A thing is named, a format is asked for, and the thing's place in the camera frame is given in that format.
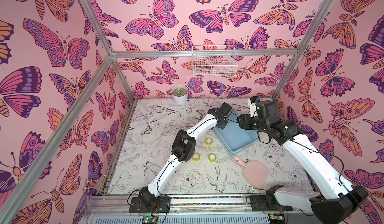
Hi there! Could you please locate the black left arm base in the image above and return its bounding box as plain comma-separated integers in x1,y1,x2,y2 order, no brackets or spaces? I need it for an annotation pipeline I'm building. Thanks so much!
127,187,171,214

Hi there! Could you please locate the white wire wall basket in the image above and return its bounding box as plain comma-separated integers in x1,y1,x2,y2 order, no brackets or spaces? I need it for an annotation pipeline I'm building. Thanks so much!
191,46,238,78

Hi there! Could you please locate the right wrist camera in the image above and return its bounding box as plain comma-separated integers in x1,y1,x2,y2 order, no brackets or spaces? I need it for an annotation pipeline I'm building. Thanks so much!
250,96,260,104

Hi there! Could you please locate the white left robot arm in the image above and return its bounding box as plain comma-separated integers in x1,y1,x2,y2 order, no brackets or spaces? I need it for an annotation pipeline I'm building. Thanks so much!
139,103,232,198

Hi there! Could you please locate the white plant pot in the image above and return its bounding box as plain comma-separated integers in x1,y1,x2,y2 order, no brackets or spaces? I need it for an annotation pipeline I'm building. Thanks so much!
171,86,188,106

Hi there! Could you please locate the pink dustpan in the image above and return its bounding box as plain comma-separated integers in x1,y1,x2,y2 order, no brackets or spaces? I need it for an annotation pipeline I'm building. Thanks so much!
233,156,269,190

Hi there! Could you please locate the yellow tape roll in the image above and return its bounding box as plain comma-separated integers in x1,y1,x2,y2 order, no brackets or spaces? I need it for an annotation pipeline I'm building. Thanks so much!
192,153,201,162
209,154,217,163
205,138,213,146

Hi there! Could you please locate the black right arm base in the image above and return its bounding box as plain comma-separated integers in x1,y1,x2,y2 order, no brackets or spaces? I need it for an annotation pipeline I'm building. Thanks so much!
248,185,293,212

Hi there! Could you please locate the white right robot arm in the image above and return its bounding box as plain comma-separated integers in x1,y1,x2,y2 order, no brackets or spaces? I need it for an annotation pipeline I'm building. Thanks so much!
237,97,368,224

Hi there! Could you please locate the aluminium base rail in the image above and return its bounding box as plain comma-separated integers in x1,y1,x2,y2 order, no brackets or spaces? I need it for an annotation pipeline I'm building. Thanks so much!
85,193,311,217

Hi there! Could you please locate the light blue storage basket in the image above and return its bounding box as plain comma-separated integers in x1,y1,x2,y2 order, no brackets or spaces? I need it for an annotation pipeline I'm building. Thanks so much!
213,109,259,157

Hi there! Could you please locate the green succulent plant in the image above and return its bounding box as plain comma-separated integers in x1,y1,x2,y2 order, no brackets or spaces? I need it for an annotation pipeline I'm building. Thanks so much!
174,88,185,96

